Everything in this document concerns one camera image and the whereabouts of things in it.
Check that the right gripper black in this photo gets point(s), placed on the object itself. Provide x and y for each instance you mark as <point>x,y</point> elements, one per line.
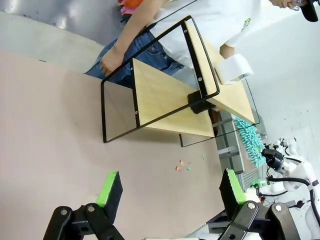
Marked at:
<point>273,160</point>

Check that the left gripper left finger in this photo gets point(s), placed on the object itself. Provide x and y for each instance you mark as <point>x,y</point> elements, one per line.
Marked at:
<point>110,195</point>

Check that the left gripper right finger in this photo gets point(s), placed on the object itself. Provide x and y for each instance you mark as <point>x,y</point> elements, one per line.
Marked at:
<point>232,192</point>

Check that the teal chenille duster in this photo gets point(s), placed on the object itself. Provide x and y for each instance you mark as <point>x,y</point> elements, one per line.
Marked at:
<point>250,140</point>

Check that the white digital clock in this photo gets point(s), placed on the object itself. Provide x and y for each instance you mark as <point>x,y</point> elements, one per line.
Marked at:
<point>235,67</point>

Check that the black frame wooden two-tier shelf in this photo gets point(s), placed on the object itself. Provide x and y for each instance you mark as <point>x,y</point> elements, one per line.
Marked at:
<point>155,95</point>

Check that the person's right forearm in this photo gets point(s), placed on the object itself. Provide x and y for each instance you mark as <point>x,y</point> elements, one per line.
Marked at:
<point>132,32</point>

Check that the person's left forearm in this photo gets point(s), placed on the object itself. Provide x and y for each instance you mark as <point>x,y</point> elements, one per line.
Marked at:
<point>226,51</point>

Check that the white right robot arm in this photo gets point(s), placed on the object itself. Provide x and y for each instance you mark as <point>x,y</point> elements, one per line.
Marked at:
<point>302,172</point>

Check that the person's right hand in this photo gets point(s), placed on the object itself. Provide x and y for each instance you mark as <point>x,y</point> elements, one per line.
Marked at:
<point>111,62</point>

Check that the orange paper scrap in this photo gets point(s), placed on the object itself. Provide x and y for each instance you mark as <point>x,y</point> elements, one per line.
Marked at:
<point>178,169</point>

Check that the person in white t-shirt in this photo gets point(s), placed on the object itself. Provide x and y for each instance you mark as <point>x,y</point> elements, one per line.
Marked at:
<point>212,20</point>

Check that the black hanging device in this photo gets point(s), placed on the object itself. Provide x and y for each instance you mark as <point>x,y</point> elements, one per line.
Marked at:
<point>310,11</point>

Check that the large white rounded table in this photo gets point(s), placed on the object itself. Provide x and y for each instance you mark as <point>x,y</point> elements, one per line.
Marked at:
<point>37,37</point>

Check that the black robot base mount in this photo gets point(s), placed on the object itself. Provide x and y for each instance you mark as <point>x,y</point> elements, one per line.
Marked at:
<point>218,220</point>

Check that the grey aluminium frame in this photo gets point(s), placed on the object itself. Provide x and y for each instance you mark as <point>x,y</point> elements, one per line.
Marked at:
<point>230,150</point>

